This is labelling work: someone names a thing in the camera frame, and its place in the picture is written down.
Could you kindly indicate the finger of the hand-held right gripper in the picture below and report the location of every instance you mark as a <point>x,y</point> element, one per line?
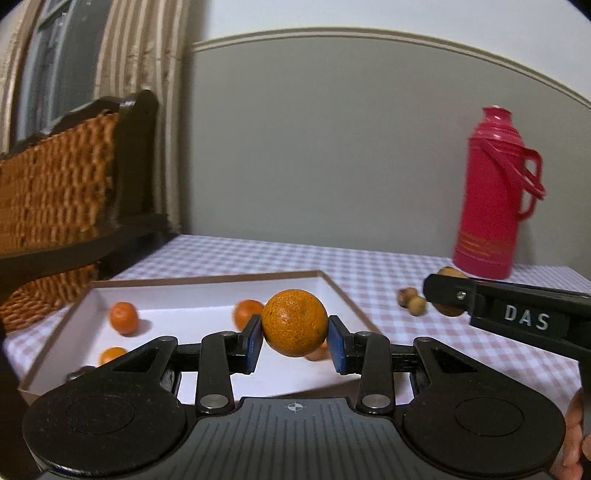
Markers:
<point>443,288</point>

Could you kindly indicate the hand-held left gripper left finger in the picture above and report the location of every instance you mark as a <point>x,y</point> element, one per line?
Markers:
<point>253,346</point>

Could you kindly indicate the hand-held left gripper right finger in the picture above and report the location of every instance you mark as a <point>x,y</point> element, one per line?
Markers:
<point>336,346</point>

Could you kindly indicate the brown fruit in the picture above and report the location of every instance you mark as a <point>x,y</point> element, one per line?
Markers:
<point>317,355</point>

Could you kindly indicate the brownish round fruit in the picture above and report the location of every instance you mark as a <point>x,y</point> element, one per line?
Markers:
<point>450,308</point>

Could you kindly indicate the large orange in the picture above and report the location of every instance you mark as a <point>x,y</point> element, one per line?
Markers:
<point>295,323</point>

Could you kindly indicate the white cardboard box tray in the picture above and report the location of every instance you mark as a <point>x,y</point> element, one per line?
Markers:
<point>184,304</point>

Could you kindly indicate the person's right hand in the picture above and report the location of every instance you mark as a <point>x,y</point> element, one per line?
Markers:
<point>577,443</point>

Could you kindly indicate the small green fruit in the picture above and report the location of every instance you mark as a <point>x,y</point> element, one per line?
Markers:
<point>418,306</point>

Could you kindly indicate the brown walnut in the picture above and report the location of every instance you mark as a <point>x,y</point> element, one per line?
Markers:
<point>407,295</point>

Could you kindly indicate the pink checkered tablecloth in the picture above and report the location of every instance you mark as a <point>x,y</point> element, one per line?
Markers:
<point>369,267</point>

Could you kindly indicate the red thermos flask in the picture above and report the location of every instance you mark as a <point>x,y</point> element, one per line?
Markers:
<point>489,207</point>

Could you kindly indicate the wicker chair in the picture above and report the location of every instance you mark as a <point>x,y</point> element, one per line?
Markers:
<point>55,175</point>

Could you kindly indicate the beige striped curtain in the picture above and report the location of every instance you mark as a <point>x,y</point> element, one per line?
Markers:
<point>147,55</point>

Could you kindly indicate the window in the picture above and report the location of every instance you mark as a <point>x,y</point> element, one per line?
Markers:
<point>60,69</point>

